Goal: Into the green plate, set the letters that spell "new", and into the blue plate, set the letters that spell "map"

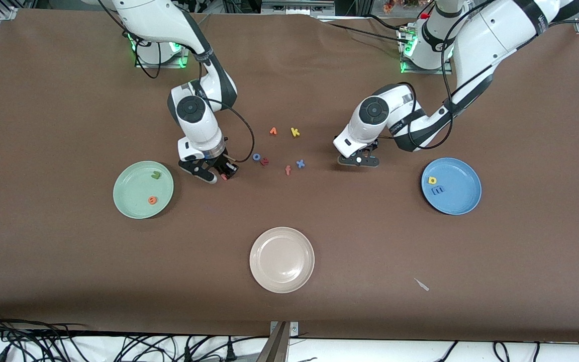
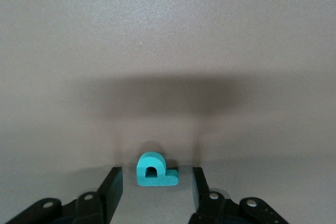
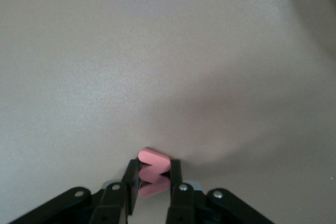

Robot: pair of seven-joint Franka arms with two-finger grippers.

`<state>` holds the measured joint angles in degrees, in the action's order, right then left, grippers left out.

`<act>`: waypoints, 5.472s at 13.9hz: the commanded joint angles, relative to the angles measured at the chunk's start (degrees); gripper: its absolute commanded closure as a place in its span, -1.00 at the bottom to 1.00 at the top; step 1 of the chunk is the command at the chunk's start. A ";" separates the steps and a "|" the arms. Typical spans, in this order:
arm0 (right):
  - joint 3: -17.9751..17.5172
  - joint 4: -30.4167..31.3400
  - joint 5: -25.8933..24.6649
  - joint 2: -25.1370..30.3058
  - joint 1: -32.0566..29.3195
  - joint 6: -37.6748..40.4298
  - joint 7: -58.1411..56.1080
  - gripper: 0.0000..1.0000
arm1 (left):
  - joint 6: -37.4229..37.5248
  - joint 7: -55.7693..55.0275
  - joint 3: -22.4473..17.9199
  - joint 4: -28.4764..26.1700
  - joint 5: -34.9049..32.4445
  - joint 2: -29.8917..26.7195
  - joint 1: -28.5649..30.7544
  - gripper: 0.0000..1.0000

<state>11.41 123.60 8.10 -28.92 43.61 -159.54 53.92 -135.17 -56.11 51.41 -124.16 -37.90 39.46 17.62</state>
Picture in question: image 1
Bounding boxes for light green plate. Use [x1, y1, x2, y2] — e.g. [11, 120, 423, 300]
[113, 160, 175, 220]

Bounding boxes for blue plate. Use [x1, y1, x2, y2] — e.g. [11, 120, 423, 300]
[421, 157, 483, 216]

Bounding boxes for beige plate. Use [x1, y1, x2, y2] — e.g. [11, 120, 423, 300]
[249, 227, 316, 294]

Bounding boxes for orange dried flowers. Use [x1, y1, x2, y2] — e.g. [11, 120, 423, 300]
[382, 0, 421, 13]

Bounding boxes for brown table cover sheet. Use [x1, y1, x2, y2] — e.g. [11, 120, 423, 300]
[0, 8, 579, 342]

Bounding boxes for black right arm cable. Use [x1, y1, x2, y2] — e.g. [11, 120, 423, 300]
[98, 0, 256, 163]

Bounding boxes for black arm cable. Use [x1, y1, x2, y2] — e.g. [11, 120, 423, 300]
[98, 0, 256, 163]
[395, 0, 496, 151]

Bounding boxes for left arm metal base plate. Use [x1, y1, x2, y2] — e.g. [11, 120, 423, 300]
[399, 55, 453, 75]

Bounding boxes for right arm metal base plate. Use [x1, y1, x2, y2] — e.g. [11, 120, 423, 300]
[135, 43, 190, 68]

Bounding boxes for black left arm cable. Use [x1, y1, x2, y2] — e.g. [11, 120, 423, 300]
[395, 0, 496, 151]

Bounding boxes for black cable on table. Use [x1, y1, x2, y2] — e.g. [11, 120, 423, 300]
[365, 14, 411, 32]
[327, 22, 404, 39]

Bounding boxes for aluminium frame crossbar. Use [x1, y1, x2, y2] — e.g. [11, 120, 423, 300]
[262, 0, 335, 16]

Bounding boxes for silver table edge bracket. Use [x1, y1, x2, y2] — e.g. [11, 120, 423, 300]
[269, 321, 299, 336]

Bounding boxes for grey metal post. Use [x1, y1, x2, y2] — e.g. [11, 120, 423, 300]
[257, 322, 290, 362]

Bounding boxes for tangled black floor cables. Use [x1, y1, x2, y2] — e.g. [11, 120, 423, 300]
[0, 317, 270, 362]

